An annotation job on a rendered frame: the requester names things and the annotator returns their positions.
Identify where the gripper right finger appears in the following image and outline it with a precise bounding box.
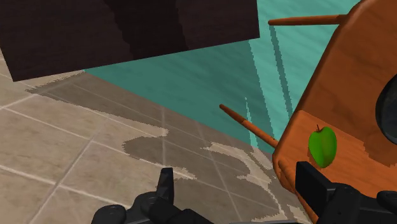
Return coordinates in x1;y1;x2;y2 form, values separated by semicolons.
295;161;397;224

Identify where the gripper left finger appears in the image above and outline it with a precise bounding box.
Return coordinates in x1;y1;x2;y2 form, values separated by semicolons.
91;167;215;224

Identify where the green apple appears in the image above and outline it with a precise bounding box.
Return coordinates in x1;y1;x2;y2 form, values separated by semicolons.
307;124;338;169

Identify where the black round object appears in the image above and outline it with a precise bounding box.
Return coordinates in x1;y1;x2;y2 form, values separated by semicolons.
375;74;397;145

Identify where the orange wooden table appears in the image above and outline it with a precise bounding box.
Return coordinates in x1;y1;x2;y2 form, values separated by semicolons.
219;0;397;224

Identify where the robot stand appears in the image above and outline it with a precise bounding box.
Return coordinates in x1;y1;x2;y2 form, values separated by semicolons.
0;0;261;82

